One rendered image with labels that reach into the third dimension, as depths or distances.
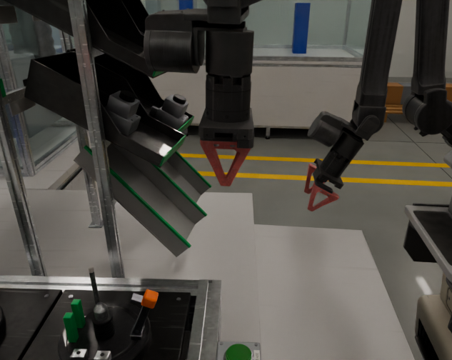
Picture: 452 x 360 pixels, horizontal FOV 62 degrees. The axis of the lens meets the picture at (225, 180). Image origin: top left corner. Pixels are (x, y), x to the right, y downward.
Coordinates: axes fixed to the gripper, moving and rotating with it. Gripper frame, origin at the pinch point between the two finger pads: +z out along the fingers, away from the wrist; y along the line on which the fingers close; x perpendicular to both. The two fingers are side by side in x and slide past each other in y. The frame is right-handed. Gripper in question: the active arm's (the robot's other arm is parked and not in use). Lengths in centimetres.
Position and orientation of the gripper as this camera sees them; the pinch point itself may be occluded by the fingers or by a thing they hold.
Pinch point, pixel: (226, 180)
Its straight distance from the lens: 52.6
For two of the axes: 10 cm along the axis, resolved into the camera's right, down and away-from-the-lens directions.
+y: -0.4, 4.3, -9.0
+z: -0.3, 9.0, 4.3
